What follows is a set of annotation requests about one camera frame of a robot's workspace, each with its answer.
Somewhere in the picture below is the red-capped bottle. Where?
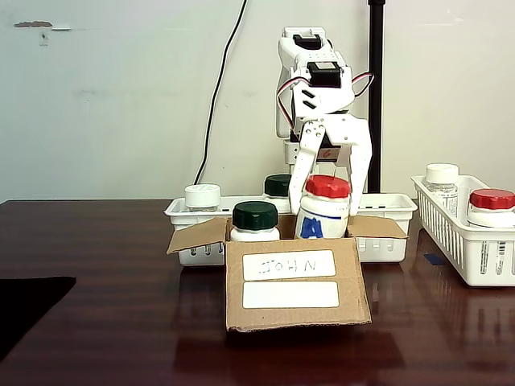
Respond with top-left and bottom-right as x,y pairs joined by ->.
466,188 -> 515,228
295,175 -> 351,240

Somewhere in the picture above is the black vertical pole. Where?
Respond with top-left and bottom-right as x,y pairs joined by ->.
367,0 -> 388,194

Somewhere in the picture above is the black mat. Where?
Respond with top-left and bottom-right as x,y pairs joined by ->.
0,276 -> 77,361

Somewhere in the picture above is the white-capped bottle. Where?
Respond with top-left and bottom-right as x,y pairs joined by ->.
425,162 -> 461,217
183,183 -> 223,213

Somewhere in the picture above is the white plastic basket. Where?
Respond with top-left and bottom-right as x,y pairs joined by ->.
163,193 -> 418,267
410,175 -> 515,287

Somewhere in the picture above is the red and white servo wire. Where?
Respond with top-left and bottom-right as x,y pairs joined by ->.
276,72 -> 376,130

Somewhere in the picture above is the black hanging cable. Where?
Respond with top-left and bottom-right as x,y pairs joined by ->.
192,0 -> 249,187

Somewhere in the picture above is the cardboard box with white labels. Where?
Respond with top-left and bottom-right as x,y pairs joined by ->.
166,215 -> 410,333

